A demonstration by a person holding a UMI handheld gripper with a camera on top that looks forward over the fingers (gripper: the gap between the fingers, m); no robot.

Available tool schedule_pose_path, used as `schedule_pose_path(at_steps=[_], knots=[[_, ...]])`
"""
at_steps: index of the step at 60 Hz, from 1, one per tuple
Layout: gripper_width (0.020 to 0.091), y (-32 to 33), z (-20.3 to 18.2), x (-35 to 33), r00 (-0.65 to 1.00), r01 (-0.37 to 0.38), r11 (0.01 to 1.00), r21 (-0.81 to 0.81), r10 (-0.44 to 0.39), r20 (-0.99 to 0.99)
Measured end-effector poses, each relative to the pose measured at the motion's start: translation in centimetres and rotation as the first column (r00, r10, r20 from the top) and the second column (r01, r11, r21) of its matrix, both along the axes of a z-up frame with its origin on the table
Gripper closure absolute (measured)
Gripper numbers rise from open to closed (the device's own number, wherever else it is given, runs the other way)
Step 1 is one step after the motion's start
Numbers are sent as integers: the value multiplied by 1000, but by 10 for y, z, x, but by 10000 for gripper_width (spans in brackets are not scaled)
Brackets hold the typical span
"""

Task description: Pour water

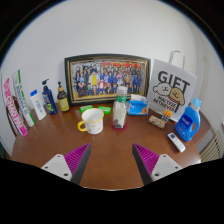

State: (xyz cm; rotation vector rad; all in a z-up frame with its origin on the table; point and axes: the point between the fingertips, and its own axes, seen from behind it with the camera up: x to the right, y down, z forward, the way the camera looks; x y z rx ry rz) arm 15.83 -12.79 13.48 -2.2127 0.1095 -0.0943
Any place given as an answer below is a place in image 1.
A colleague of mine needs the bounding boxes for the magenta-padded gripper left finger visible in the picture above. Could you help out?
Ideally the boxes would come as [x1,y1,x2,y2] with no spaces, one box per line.
[40,143,92,185]

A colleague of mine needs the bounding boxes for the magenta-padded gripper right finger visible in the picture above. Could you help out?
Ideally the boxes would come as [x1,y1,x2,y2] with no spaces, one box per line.
[132,143,184,186]

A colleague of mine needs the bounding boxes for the clear plastic drink bottle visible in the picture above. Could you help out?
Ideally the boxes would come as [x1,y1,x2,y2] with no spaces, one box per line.
[112,85,129,129]

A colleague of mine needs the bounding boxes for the white remote control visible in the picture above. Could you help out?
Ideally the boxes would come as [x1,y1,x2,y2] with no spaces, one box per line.
[167,132,186,153]

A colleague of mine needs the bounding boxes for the small floral pouch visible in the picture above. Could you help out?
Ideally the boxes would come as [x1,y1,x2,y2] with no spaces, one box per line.
[147,115,167,130]

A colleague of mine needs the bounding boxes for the flat round red coaster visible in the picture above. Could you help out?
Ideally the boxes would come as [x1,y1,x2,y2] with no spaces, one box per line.
[110,121,128,132]

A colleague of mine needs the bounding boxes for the small puzzle cube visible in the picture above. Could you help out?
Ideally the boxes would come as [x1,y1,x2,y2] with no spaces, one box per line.
[160,109,173,124]

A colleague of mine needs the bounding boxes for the blue detergent bottle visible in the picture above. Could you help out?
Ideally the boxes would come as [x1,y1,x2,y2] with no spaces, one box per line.
[174,97,203,142]

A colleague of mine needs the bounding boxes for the blue tissue pack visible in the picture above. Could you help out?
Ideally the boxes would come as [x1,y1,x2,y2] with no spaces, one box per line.
[127,93,150,117]

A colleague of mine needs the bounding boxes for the amber pump bottle yellow label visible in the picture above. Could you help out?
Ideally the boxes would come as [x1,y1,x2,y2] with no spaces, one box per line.
[56,80,71,113]

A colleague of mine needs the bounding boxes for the dark blue pump bottle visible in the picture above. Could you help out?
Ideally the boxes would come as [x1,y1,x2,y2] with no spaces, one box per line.
[41,78,59,116]

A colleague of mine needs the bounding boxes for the white tube blue cap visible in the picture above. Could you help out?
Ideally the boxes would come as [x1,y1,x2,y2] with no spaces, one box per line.
[29,89,48,121]

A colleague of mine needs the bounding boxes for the white radiator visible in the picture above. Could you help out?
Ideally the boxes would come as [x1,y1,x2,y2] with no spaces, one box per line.
[199,129,224,163]

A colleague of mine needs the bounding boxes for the white paper gift bag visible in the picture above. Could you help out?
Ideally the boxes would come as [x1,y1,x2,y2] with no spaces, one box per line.
[146,50,198,123]

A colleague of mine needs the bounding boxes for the tall pink box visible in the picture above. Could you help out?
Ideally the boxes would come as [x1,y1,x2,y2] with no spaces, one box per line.
[2,77,29,138]

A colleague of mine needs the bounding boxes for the framed group picture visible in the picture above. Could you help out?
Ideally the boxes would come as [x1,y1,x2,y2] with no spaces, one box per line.
[64,53,152,107]

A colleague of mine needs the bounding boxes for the white mug yellow handle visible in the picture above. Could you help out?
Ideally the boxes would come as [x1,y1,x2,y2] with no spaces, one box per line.
[77,107,105,135]

